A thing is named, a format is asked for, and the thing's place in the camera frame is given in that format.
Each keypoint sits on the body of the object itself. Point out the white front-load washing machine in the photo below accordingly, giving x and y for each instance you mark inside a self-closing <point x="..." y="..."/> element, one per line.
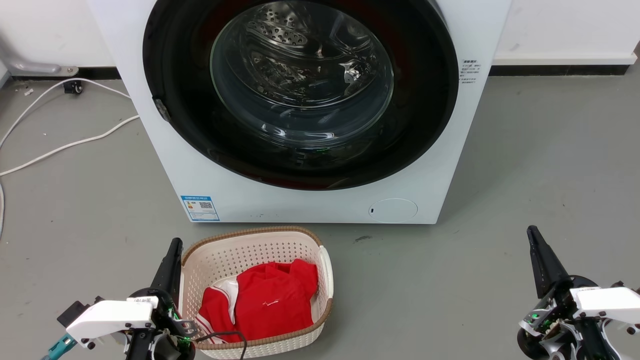
<point x="300" y="206"/>

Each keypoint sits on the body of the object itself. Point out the grey metal pipe bracket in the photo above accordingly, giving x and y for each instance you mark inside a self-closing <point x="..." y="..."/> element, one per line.
<point x="35" y="67"/>

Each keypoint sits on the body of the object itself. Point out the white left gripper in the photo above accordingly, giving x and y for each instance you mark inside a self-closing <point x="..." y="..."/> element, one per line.
<point x="112" y="316"/>

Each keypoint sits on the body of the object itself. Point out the round white filter cover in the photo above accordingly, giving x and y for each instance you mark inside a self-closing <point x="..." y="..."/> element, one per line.
<point x="393" y="210"/>

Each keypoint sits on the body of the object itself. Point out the black round washer door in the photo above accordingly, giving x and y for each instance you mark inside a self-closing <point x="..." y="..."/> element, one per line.
<point x="172" y="75"/>

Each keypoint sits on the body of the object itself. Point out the red and white garment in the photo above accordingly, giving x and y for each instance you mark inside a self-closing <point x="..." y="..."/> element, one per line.
<point x="275" y="305"/>

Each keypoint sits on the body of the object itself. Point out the small black caster wheel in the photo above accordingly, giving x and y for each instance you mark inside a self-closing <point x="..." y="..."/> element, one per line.
<point x="73" y="87"/>

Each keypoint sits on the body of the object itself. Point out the grey washer door latch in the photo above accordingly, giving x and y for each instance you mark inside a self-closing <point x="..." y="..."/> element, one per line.
<point x="161" y="109"/>

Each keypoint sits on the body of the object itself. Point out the blue energy label sticker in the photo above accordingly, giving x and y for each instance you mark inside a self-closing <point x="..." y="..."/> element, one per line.
<point x="200" y="208"/>

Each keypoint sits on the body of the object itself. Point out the cream perforated laundry basket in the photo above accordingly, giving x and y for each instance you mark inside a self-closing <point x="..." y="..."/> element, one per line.
<point x="225" y="255"/>

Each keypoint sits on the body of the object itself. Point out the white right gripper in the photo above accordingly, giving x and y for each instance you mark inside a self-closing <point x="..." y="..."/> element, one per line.
<point x="605" y="302"/>

